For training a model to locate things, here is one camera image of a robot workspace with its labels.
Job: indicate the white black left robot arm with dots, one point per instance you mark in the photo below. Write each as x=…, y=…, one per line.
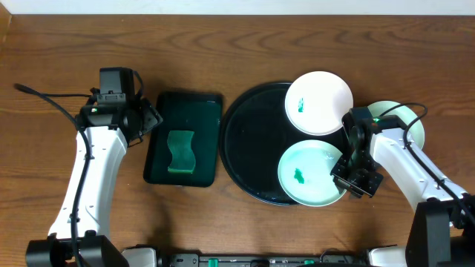
x=81, y=230

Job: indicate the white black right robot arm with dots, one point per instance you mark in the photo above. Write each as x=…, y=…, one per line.
x=442, y=231

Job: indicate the round black tray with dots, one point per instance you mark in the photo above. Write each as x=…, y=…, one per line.
x=254, y=133

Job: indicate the green sponge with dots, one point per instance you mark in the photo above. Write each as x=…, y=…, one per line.
x=183, y=160

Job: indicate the dark green rectangular tray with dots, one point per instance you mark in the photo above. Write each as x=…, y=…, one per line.
x=198, y=112

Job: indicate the mint green plate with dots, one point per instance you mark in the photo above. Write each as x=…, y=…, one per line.
x=304, y=173
x=406, y=114

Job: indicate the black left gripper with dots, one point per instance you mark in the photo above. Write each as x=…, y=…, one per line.
x=149, y=116

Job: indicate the mint green plate front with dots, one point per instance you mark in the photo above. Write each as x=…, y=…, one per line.
x=304, y=173

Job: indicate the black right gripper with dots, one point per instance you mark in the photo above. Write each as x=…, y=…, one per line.
x=344, y=183

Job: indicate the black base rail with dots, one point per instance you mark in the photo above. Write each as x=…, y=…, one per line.
x=196, y=259

